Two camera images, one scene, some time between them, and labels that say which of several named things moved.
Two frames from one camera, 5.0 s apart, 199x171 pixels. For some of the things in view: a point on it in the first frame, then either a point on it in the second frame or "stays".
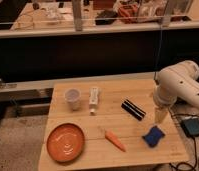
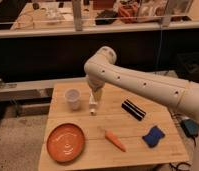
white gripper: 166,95 -> 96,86
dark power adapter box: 192,126 stays
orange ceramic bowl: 66,142 stays
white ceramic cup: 73,98 stays
